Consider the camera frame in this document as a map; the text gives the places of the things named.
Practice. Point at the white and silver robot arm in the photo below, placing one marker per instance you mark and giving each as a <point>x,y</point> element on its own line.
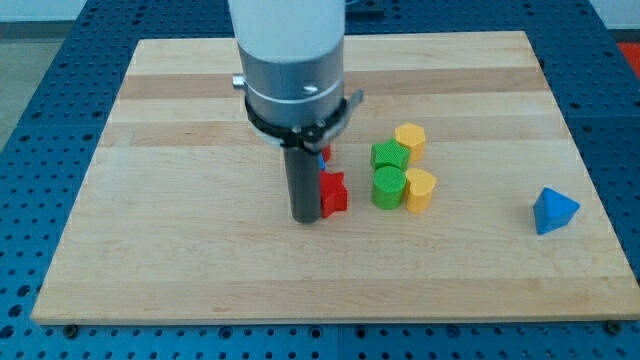
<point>292,58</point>

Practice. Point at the blue triangle block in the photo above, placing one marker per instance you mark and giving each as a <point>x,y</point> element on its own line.
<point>553,210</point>

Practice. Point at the red star block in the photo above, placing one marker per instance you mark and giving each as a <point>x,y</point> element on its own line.
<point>334,194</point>

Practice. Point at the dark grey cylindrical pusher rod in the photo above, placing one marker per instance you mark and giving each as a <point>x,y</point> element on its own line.
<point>303,178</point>

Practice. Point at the small red block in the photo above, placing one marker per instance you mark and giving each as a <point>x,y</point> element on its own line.
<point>326,153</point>

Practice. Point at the green cylinder block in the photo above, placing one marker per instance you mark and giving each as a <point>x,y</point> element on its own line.
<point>388,187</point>

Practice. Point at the green star block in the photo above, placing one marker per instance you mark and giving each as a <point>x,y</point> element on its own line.
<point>389,153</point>

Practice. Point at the yellow heart block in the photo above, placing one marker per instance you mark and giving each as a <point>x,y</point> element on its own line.
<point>420,186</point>

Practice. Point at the yellow hexagon block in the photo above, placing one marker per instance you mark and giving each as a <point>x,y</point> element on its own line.
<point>413,137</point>

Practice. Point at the wooden board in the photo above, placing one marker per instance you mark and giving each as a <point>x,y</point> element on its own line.
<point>183,215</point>

